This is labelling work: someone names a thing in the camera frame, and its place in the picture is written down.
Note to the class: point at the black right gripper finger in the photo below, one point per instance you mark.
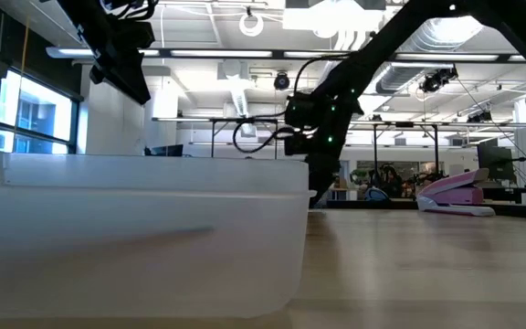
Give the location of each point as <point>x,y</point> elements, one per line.
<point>320,192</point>

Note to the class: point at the clear plastic storage box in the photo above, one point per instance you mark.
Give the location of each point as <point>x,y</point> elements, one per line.
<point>130,237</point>

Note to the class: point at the black monitor on arm mount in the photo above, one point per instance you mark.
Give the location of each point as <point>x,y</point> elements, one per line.
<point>496,162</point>

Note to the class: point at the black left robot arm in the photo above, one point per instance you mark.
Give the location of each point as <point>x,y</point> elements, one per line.
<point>108,23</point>

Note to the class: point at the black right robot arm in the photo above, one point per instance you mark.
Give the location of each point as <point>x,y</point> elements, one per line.
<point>381,41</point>

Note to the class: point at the dark computer monitor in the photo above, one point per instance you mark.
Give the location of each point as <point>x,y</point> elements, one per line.
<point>167,151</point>

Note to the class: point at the large window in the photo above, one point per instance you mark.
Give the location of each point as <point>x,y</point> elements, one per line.
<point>39,109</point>

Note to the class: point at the black crossbar with light strips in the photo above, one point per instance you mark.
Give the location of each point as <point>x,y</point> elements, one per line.
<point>281,54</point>

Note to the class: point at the pink and white stapler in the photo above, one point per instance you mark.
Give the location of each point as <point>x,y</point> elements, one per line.
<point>455,194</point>

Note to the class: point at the white ceiling light panel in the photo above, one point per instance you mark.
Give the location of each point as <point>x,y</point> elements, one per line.
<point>331,18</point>

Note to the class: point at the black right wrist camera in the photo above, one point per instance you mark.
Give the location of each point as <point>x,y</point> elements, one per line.
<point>297,145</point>

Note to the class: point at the black table frame rail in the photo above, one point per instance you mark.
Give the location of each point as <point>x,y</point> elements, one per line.
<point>381,204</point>

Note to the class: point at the black background stand frame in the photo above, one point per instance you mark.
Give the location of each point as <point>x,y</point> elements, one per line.
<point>404,124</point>

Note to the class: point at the black overhead rig camera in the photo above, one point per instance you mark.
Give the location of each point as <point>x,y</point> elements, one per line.
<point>281,81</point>

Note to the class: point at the black background table frame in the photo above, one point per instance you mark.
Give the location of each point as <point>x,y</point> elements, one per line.
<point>245,120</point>

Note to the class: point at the black side rig camera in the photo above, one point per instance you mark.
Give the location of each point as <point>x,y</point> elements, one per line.
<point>436,81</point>

